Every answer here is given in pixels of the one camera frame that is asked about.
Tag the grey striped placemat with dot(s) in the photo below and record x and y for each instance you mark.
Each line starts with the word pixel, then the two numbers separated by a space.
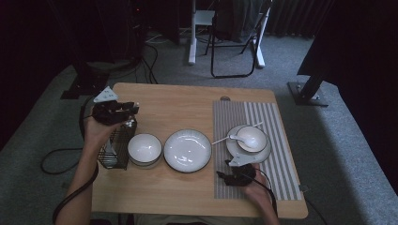
pixel 281 181

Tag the person's left hand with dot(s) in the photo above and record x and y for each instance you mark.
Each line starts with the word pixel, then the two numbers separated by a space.
pixel 97 134

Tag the black stand with flat base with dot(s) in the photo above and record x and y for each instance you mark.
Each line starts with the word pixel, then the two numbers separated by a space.
pixel 87 84

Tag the black folding chair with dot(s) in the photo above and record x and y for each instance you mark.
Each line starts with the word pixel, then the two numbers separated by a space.
pixel 212 59

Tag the white bowl with dark rim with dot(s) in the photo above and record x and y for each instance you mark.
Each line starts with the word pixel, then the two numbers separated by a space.
pixel 258 136
pixel 144 148

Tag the white plate with dark rim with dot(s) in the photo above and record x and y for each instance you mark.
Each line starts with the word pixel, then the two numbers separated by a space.
pixel 263 154
pixel 187 150

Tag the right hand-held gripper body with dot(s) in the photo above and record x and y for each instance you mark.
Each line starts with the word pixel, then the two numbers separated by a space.
pixel 244 173

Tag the white ceramic spoon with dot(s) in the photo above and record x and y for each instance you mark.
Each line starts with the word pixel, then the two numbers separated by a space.
pixel 109 153
pixel 247 142

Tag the person's beige trousers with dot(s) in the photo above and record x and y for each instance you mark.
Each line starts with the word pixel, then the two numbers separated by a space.
pixel 194 220

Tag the dark equipment cabinet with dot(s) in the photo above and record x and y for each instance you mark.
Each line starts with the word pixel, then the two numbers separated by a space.
pixel 125 28

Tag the person's right hand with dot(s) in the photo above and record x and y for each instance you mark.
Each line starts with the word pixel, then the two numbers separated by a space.
pixel 259 192

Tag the black slanted stand with base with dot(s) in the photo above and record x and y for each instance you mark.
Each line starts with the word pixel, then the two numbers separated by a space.
pixel 308 90

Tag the round metal table grommet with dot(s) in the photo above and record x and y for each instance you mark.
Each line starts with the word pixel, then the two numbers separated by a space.
pixel 224 98

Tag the black curtain panel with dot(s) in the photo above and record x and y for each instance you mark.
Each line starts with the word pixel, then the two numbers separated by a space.
pixel 359 62

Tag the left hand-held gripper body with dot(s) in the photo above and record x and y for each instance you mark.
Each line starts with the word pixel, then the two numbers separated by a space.
pixel 109 111

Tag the dark grey jacket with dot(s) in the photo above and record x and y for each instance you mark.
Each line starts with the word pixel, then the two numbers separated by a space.
pixel 237 22

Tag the dark pleated curtain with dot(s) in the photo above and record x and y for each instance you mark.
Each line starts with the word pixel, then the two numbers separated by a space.
pixel 297 17

